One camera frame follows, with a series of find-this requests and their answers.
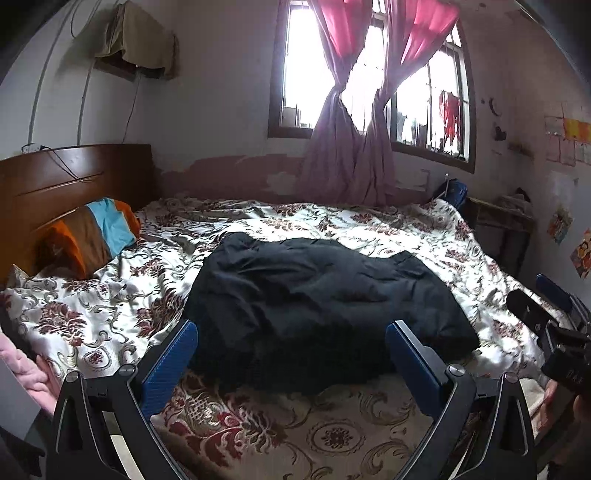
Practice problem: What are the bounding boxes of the large black padded coat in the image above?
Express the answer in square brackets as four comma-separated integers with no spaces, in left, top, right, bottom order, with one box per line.
[183,233,480,394]

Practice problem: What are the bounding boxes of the red clothing outside window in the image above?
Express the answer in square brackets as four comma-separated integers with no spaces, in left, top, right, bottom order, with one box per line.
[439,90,462,150]

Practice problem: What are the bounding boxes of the person's right hand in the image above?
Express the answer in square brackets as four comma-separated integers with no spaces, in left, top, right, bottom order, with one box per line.
[535,380,590,473]

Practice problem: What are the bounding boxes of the wooden bedside table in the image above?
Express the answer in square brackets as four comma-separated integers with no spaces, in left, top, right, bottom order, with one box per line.
[462,197,536,278]

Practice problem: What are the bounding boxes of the floral white red bedspread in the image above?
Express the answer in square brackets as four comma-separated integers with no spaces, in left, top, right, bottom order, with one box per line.
[1,198,545,479]

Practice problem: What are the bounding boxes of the blue bag by bed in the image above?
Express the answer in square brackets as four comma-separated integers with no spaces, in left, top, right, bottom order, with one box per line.
[433,178,468,211]

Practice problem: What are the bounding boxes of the striped blue orange pillow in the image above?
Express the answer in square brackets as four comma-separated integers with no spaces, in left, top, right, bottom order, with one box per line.
[35,197,140,280]

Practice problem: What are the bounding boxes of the dark framed window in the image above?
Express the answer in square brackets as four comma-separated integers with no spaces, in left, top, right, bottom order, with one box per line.
[267,1,477,173]

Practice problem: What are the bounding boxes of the pink purple curtain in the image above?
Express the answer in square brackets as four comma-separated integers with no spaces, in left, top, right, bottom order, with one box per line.
[294,0,463,209]

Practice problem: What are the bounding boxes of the brown wooden headboard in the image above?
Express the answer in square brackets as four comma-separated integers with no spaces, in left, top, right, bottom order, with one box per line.
[1,144,160,283]

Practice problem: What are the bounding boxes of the cloth covered air conditioner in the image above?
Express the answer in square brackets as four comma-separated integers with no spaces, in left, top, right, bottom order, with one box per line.
[95,1,178,79]

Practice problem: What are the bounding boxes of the colourful wall sticker lower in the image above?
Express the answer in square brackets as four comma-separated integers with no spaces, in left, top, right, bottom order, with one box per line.
[570,229,591,279]

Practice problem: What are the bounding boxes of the colourful wall sticker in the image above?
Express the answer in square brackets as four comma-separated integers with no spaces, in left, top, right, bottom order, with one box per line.
[570,229,591,279]
[547,205,573,245]

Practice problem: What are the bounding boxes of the colourful wall sticker upper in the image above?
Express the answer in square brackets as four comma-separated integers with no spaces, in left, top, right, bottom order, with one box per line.
[547,205,573,245]

